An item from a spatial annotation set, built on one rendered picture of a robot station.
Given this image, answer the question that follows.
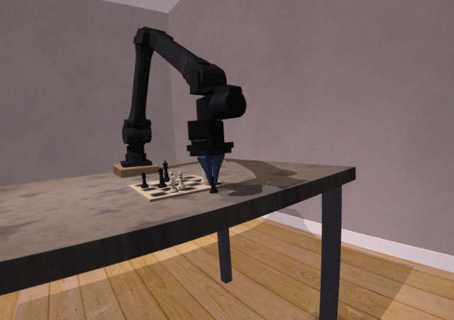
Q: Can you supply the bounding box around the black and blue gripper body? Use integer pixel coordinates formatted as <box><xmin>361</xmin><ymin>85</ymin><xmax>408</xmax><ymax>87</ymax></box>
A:
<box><xmin>187</xmin><ymin>142</ymin><xmax>234</xmax><ymax>157</ymax></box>

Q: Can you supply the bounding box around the black and cream chessboard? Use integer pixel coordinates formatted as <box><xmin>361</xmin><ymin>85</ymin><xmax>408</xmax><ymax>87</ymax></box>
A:
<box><xmin>129</xmin><ymin>175</ymin><xmax>231</xmax><ymax>202</ymax></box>

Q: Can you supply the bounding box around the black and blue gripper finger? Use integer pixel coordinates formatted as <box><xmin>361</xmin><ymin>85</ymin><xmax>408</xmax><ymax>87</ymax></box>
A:
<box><xmin>197</xmin><ymin>155</ymin><xmax>213</xmax><ymax>185</ymax></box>
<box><xmin>211</xmin><ymin>153</ymin><xmax>225</xmax><ymax>185</ymax></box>

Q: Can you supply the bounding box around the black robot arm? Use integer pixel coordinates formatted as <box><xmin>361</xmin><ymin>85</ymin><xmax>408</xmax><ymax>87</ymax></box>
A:
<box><xmin>121</xmin><ymin>27</ymin><xmax>246</xmax><ymax>167</ymax></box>

